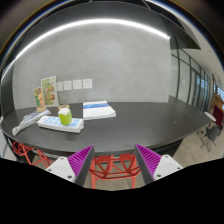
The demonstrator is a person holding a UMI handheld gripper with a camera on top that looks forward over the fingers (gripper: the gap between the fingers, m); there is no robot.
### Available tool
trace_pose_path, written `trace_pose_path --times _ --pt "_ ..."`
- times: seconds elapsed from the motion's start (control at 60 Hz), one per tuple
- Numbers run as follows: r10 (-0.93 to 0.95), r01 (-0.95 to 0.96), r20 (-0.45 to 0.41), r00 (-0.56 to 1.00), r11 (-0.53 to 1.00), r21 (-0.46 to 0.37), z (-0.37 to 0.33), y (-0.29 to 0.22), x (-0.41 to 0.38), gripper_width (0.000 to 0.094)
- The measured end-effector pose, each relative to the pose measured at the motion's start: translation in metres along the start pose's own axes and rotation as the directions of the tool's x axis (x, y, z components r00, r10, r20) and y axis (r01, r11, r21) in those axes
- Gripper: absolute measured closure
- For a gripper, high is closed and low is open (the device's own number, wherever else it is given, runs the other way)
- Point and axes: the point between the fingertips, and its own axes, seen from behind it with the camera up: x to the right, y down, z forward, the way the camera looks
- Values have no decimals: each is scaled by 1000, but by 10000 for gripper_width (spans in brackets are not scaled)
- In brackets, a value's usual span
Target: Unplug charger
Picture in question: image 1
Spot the white wall socket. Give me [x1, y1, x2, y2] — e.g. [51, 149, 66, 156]
[63, 81, 72, 90]
[73, 80, 82, 89]
[83, 79, 92, 89]

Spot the red metal stool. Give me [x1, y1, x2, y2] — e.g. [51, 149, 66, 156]
[12, 142, 52, 168]
[89, 153, 140, 189]

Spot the white wall socket right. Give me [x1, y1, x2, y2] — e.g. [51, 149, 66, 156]
[83, 79, 92, 89]

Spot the small orange menu card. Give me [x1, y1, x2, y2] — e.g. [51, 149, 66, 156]
[34, 87, 46, 112]

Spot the white wall socket middle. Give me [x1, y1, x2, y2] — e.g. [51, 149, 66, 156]
[73, 80, 82, 89]

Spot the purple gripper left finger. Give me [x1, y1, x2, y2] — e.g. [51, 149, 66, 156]
[46, 145, 95, 186]

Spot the white round table background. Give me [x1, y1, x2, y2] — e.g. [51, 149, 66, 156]
[204, 111, 216, 122]

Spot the linear ceiling light strip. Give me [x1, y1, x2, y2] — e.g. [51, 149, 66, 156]
[0, 18, 171, 83]

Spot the red metal stool left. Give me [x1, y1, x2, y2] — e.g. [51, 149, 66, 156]
[12, 142, 52, 168]

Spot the white blue booklet stack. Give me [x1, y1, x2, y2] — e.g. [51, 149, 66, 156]
[83, 100, 116, 120]

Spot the white wall socket left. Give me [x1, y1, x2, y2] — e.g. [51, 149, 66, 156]
[63, 81, 72, 90]

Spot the black chair background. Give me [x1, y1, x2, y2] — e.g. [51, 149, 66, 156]
[200, 126, 221, 151]

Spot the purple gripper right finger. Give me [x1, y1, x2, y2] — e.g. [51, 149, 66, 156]
[134, 144, 182, 184]

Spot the tall green menu card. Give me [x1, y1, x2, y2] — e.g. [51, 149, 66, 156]
[41, 76, 59, 107]

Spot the green white charger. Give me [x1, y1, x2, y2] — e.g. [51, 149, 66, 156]
[58, 106, 72, 125]

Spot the white power strip cable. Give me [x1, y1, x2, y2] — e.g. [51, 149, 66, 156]
[11, 110, 52, 136]

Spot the red metal stool centre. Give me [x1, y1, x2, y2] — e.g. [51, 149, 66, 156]
[89, 153, 140, 189]

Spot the glass partition wall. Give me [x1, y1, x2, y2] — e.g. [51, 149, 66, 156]
[170, 36, 211, 111]

